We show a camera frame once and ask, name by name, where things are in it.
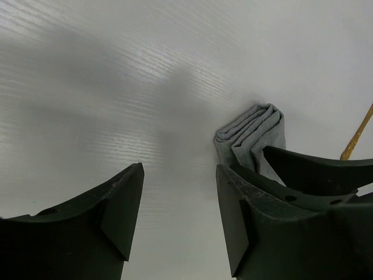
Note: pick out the grey cloth napkin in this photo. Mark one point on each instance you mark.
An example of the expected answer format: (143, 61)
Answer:
(243, 140)

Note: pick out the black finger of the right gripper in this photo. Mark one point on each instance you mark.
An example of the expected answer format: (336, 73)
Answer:
(318, 176)

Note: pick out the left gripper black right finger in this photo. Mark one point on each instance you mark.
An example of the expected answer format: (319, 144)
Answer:
(267, 238)

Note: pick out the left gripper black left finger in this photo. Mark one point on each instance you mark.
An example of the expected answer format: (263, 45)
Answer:
(87, 237)

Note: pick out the gold knife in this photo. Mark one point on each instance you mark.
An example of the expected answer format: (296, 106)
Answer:
(354, 140)

